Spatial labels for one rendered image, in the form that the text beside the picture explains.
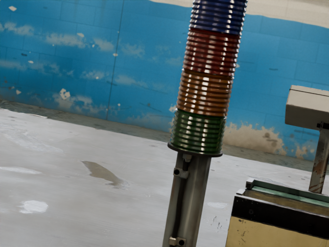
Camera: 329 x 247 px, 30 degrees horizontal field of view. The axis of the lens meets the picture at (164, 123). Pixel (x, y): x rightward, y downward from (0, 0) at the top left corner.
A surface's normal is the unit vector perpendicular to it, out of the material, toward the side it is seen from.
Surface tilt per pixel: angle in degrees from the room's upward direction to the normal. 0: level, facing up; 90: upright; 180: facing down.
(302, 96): 50
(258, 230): 90
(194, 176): 90
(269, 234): 90
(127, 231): 0
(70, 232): 0
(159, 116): 90
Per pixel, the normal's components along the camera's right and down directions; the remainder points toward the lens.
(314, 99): -0.13, -0.55
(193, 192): -0.30, 0.11
